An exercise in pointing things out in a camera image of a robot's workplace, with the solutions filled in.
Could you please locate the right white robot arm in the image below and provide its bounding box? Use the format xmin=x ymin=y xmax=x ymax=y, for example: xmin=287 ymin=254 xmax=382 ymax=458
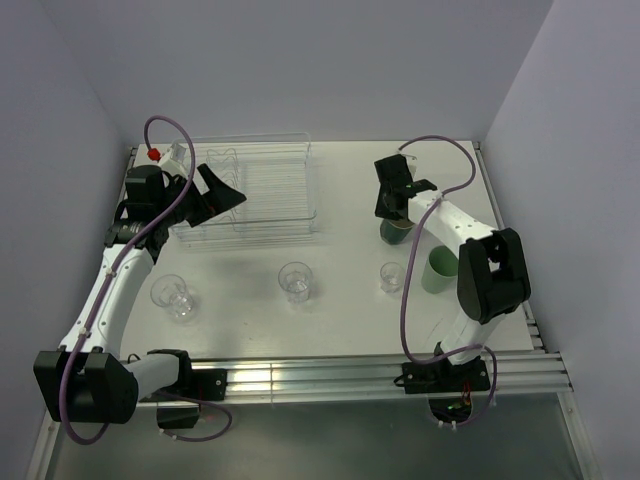
xmin=374 ymin=154 xmax=531 ymax=390

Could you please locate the dark teal mug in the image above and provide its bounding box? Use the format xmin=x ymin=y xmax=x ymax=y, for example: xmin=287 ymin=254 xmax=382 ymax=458
xmin=379 ymin=219 xmax=414 ymax=245

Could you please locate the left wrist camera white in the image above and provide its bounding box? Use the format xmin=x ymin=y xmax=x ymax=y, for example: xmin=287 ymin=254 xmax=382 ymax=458
xmin=147 ymin=143 xmax=189 ymax=178

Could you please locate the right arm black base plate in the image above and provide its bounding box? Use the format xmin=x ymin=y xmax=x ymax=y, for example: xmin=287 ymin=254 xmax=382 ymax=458
xmin=393 ymin=356 xmax=491 ymax=394

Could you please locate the black box under left base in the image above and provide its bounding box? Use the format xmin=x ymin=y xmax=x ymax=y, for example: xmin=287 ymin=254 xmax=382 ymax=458
xmin=156 ymin=406 xmax=200 ymax=430

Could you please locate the clear acrylic dish rack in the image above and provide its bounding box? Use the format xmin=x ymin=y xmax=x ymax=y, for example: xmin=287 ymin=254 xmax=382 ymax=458
xmin=171 ymin=132 xmax=317 ymax=250

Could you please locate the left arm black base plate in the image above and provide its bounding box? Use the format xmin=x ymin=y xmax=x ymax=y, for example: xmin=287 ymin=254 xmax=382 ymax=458
xmin=142 ymin=368 xmax=228 ymax=402

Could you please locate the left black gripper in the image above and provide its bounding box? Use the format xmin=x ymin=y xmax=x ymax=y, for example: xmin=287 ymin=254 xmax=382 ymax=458
xmin=156 ymin=164 xmax=245 ymax=228

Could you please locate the small clear glass right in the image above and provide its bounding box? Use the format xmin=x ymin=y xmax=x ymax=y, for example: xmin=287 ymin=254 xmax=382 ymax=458
xmin=380 ymin=262 xmax=405 ymax=293

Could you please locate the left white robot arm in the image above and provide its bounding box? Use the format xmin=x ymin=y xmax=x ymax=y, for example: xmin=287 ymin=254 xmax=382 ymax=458
xmin=33 ymin=164 xmax=246 ymax=424

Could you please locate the aluminium rail frame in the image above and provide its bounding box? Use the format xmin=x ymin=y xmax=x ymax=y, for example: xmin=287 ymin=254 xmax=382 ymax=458
xmin=24 ymin=144 xmax=601 ymax=480

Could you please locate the clear glass left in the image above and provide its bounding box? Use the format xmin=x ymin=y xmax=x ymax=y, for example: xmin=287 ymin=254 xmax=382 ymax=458
xmin=150 ymin=274 xmax=196 ymax=321

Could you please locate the light green plastic cup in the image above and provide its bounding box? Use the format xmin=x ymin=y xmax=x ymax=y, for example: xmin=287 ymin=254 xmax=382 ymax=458
xmin=421 ymin=246 xmax=458 ymax=294

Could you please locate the clear glass centre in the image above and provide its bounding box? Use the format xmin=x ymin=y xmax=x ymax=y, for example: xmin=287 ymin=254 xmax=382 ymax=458
xmin=278 ymin=262 xmax=313 ymax=304

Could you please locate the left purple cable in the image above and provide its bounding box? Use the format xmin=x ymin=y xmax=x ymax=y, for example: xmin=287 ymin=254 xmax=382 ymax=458
xmin=58 ymin=115 xmax=234 ymax=444

